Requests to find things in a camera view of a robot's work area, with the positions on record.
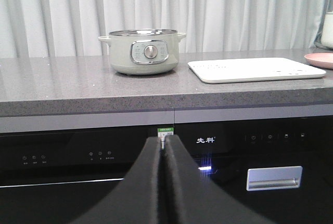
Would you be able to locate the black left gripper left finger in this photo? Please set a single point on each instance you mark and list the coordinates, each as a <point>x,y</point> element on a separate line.
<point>135,199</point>

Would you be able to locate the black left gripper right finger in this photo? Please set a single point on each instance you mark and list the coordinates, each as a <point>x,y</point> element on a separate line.
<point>194,197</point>

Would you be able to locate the white bear serving tray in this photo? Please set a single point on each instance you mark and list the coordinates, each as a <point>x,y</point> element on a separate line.
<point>252,70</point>

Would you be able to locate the pink round plate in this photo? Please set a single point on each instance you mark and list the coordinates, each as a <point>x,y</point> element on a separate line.
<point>322,60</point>

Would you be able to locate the black built-in dishwasher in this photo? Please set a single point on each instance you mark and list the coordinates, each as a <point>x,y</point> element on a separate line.
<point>57,176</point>

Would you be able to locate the black drawer sterilizer cabinet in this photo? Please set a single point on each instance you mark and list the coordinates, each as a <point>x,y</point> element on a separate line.
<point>224,151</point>

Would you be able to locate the pale green electric pot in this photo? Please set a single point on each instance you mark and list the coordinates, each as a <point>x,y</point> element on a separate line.
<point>143,51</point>

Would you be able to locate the grey pleated curtain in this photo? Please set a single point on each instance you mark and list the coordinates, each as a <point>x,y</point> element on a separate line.
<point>52,28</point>

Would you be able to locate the white blender appliance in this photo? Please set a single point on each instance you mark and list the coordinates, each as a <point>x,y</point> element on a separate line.
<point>326,39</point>

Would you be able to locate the upper silver drawer handle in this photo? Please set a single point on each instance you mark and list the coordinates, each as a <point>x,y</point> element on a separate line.
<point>274,178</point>

